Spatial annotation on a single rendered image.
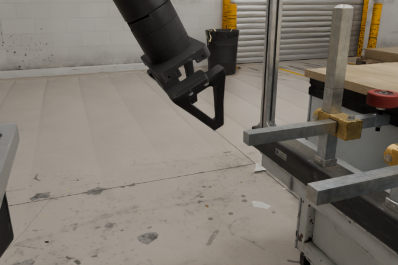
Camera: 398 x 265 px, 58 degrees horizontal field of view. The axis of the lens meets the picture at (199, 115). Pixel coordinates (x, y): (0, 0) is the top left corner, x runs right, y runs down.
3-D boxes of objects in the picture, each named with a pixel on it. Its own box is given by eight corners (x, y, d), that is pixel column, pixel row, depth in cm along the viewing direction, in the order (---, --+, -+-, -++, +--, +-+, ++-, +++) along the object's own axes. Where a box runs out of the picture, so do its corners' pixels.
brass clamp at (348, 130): (343, 141, 89) (346, 122, 88) (309, 125, 101) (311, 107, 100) (362, 138, 91) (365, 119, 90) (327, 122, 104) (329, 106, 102)
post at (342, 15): (322, 181, 101) (343, 4, 86) (314, 175, 104) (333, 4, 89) (332, 179, 102) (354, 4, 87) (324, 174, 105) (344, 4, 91)
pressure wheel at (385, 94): (355, 128, 102) (360, 89, 98) (376, 124, 105) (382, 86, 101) (379, 137, 95) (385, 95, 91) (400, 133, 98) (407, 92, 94)
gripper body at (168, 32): (186, 44, 49) (160, -6, 46) (214, 58, 40) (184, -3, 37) (146, 68, 48) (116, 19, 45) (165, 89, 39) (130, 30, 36)
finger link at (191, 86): (225, 100, 49) (195, 41, 44) (249, 119, 42) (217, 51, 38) (183, 127, 48) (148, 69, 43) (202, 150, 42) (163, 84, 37)
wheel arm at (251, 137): (249, 149, 84) (249, 132, 83) (241, 144, 87) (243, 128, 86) (388, 128, 99) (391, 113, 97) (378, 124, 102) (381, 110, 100)
